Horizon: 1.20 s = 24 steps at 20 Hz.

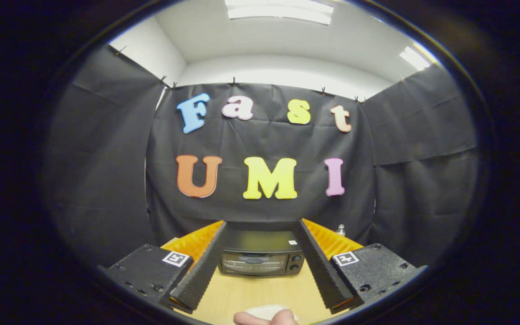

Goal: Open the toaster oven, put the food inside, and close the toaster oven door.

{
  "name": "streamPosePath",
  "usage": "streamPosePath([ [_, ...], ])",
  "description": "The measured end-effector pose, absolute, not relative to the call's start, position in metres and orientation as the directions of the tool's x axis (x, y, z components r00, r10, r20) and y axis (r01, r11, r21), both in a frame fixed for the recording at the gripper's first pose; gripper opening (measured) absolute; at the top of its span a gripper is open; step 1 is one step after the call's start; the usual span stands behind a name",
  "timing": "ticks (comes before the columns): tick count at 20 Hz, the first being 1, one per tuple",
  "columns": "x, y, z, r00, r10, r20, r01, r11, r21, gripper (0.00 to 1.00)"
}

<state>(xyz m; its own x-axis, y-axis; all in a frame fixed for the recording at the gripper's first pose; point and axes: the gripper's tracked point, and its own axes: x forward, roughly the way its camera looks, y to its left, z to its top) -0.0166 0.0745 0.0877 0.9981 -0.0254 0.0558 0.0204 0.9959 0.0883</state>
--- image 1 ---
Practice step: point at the black toaster oven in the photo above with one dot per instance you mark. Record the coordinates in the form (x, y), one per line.
(260, 241)

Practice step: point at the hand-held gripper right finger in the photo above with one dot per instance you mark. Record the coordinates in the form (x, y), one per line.
(318, 266)

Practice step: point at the white plate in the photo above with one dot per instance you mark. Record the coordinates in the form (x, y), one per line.
(264, 309)

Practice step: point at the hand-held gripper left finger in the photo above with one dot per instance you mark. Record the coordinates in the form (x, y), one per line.
(206, 266)

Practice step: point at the long ceiling light panel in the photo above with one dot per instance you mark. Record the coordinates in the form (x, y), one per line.
(280, 10)

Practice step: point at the small ceiling light panel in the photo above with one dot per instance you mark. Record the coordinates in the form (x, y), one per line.
(414, 58)

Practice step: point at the green drink bottle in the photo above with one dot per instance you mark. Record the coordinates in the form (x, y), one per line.
(341, 230)

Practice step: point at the black backdrop cloth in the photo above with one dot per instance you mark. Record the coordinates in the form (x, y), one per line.
(264, 140)

